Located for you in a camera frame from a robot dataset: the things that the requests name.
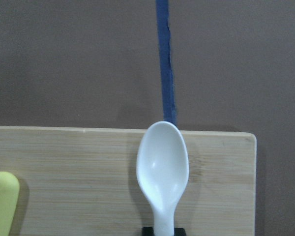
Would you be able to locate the white plastic spoon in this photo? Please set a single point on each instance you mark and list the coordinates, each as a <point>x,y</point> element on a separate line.
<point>162,170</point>

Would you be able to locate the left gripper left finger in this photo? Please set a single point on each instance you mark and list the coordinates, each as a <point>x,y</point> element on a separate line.
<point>147,231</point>

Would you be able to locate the bamboo cutting board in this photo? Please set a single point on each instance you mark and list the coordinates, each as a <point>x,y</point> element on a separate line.
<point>82,182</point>

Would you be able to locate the yellow plastic knife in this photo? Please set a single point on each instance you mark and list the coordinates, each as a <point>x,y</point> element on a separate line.
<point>9,193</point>

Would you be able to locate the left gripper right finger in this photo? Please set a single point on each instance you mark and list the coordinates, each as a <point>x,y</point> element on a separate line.
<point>179,232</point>

